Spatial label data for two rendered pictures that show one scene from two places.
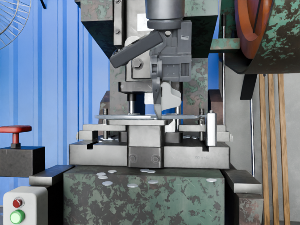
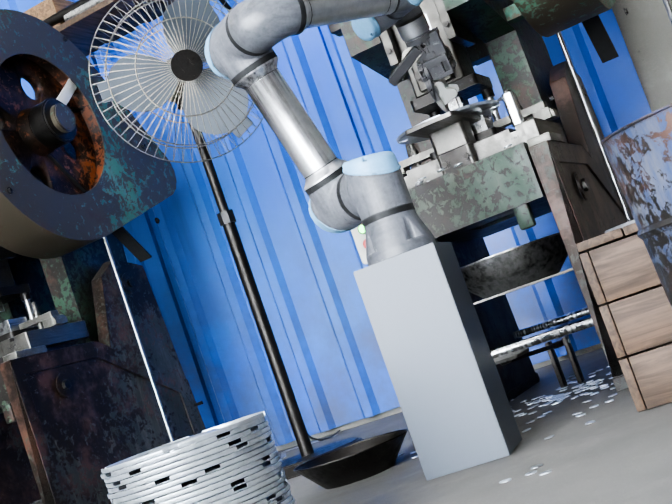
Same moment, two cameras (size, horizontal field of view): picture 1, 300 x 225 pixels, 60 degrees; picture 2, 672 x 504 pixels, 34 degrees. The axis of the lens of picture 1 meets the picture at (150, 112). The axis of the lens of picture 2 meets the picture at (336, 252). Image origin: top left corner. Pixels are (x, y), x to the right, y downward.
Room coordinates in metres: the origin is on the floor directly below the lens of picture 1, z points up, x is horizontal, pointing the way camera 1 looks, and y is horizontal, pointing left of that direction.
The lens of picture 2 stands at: (-2.15, -0.43, 0.30)
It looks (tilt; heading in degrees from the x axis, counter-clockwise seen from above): 5 degrees up; 16
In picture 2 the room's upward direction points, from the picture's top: 19 degrees counter-clockwise
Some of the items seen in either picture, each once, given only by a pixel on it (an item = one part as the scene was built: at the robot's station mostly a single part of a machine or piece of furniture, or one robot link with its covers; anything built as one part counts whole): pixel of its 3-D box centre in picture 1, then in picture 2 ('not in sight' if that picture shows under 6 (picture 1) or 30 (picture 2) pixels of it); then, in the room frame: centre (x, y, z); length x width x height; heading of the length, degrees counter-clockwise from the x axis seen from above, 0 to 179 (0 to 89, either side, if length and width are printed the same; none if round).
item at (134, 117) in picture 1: (147, 116); (448, 122); (0.73, 0.01, 0.78); 0.29 x 0.29 x 0.01
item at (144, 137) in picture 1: (144, 142); (451, 145); (0.69, 0.01, 0.72); 0.25 x 0.14 x 0.14; 173
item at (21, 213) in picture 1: (17, 216); not in sight; (0.54, 0.27, 0.58); 0.03 x 0.01 x 0.03; 83
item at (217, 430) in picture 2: not in sight; (184, 442); (-0.45, 0.44, 0.25); 0.29 x 0.29 x 0.01
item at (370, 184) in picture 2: not in sight; (374, 183); (0.11, 0.11, 0.62); 0.13 x 0.12 x 0.14; 50
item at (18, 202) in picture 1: (17, 202); not in sight; (0.54, 0.27, 0.61); 0.02 x 0.01 x 0.02; 83
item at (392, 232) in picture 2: not in sight; (395, 234); (0.10, 0.10, 0.50); 0.15 x 0.15 x 0.10
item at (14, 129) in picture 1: (15, 140); not in sight; (0.67, 0.35, 0.72); 0.07 x 0.06 x 0.08; 173
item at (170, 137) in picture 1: (152, 135); (471, 146); (0.87, -0.01, 0.72); 0.20 x 0.16 x 0.03; 83
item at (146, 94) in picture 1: (152, 98); (454, 105); (0.85, -0.01, 0.84); 0.05 x 0.03 x 0.04; 83
